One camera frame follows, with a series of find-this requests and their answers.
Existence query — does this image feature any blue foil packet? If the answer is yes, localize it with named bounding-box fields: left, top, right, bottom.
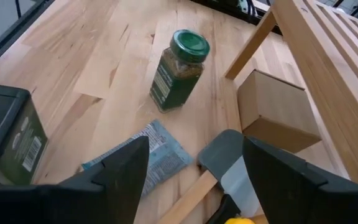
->
left=81, top=119, right=195, bottom=197

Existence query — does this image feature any wooden slatted shelf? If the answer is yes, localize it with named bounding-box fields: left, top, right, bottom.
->
left=224, top=0, right=358, bottom=189

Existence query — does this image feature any brown cardboard box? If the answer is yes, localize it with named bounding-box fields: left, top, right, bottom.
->
left=237, top=69, right=322, bottom=154

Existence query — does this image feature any green-lid spice jar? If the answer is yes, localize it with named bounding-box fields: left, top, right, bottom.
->
left=149, top=29, right=211, bottom=113

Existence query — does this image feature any grey spatula wooden handle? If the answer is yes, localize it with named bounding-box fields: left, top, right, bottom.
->
left=157, top=129, right=245, bottom=224

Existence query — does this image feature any yellow lemon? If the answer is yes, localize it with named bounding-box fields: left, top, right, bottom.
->
left=224, top=217, right=256, bottom=224

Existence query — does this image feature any small black box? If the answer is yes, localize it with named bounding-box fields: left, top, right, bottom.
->
left=0, top=83, right=48, bottom=187

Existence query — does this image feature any clear spatula black handle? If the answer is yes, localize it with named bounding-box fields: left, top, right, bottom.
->
left=206, top=154, right=262, bottom=224

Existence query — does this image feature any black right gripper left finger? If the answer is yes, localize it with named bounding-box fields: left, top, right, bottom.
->
left=0, top=135, right=150, bottom=224

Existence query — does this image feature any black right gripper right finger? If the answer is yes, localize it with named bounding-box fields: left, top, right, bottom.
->
left=242, top=136, right=358, bottom=224

